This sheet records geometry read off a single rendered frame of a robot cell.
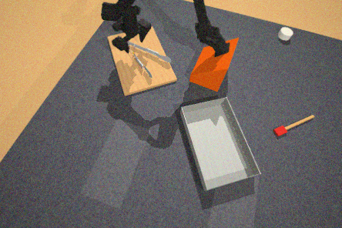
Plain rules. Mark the white short cylinder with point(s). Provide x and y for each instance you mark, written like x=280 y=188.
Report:
x=285 y=33

